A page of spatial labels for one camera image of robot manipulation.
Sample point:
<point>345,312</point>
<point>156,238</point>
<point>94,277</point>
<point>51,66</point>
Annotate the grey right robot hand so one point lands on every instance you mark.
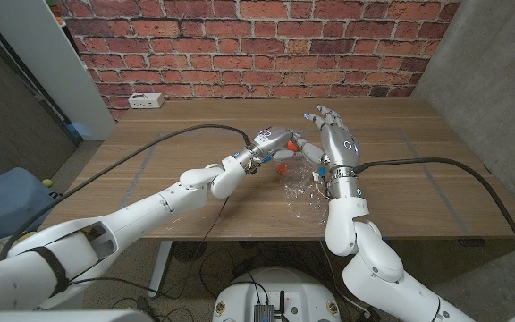
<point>340,147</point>

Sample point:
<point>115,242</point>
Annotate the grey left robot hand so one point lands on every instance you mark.
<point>271,138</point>

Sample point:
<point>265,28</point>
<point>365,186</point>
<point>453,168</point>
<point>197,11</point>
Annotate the small orange strawberry ball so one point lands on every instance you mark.
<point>282,169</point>

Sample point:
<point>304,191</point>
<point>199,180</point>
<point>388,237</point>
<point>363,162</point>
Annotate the clear plastic wrap sheet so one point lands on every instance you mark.
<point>304,192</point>

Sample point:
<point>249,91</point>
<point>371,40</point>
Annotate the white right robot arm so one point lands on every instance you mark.
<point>374,259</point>

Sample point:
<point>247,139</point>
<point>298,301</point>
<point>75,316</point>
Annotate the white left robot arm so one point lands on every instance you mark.
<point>128,219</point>

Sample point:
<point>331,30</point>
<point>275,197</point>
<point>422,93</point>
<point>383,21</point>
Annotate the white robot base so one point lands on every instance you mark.
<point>302,290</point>

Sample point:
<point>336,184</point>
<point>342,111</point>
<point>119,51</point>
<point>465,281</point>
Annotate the yellow-green tennis ball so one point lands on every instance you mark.
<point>47,182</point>

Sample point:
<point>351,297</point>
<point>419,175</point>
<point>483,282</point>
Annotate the red brick print backdrop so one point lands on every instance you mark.
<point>257,49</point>

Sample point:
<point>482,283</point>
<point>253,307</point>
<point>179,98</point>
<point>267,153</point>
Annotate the white power strip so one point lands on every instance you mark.
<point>146,100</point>

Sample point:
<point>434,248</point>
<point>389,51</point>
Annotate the black round floor fan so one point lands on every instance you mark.
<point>189,251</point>

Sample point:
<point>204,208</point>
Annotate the grey electronics box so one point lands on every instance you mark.
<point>264,313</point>

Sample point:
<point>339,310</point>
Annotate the white table leg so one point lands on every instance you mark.
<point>159,273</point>

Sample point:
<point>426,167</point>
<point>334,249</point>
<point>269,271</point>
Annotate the white partition panel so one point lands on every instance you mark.
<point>47,58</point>

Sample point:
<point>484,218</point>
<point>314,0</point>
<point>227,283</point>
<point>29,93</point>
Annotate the blue plastic bin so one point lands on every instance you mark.
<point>7,201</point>

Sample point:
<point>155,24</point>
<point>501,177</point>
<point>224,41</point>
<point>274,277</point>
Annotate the white robot torso edge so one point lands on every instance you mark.
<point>61,316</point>

